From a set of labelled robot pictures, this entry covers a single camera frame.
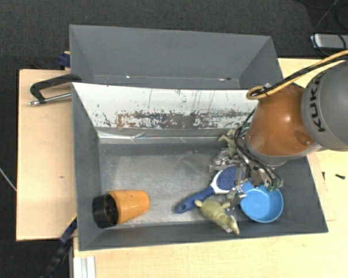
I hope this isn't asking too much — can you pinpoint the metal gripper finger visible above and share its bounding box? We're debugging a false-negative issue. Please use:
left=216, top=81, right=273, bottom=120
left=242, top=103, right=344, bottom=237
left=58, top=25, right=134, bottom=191
left=209, top=153, right=240, bottom=173
left=224, top=185, right=248, bottom=213

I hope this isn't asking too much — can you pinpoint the pale green toy animal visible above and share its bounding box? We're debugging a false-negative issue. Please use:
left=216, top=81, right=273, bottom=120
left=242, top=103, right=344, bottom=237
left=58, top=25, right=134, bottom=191
left=217, top=129, right=240, bottom=158

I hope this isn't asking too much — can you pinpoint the blue and white hairbrush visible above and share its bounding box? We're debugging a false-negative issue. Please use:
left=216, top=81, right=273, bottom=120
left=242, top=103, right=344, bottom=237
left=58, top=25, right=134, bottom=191
left=173, top=165, right=245, bottom=214

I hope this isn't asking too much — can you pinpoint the green toy dinosaur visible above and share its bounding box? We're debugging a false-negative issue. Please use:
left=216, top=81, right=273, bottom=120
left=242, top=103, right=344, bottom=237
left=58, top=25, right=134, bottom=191
left=194, top=199, right=241, bottom=236

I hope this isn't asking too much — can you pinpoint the blue bowl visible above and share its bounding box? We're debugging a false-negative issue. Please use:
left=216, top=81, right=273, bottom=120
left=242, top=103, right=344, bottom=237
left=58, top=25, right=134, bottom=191
left=238, top=182, right=285, bottom=224

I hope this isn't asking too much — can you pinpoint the grey metal bin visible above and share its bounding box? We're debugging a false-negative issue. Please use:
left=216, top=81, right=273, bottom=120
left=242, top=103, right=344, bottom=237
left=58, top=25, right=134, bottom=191
left=68, top=24, right=329, bottom=252

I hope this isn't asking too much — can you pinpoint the orange cup with black base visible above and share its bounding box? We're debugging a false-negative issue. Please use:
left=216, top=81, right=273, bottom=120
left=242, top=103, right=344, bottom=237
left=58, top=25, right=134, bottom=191
left=92, top=189, right=151, bottom=229

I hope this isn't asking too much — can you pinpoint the pale wood board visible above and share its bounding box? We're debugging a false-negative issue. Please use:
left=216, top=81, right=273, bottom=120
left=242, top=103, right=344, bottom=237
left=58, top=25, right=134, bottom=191
left=16, top=68, right=78, bottom=242

